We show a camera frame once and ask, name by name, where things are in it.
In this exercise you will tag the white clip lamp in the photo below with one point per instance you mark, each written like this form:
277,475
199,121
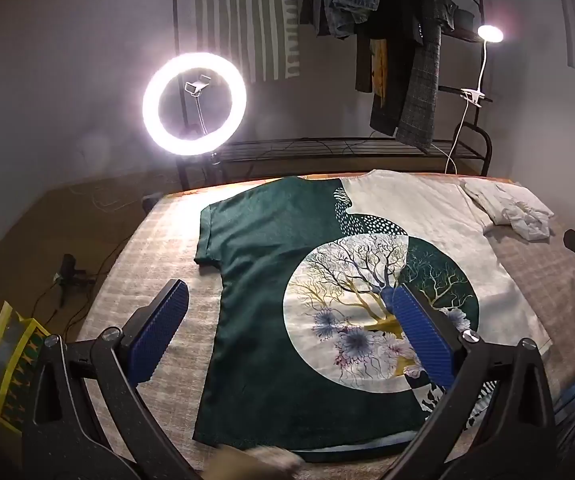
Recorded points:
490,33

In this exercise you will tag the green striped wall tapestry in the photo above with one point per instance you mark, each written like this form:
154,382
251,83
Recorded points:
267,20

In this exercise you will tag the grey plaid coat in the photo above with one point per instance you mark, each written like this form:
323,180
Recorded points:
417,85

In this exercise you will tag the yellow cardboard box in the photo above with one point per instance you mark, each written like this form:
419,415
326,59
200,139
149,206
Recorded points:
4,355

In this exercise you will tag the yellow printed garment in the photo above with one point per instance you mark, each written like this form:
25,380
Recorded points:
379,67

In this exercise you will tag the small black tripod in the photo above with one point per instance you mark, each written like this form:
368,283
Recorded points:
69,272

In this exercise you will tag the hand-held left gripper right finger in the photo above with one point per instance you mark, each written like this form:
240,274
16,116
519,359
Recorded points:
425,335

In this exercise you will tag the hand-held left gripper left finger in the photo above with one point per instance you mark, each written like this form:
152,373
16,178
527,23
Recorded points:
165,320

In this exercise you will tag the white folded cloth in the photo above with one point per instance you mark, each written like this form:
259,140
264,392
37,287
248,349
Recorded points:
512,202

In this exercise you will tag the phone holder clamp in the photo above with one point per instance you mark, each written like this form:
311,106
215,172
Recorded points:
197,85

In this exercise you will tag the beige plaid blanket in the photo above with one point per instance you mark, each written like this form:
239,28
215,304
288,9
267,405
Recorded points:
167,250

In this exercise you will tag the green and white printed t-shirt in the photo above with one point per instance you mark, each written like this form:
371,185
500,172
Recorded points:
257,260

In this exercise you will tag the black metal clothes rack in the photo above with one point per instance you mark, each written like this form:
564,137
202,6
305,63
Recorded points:
317,147

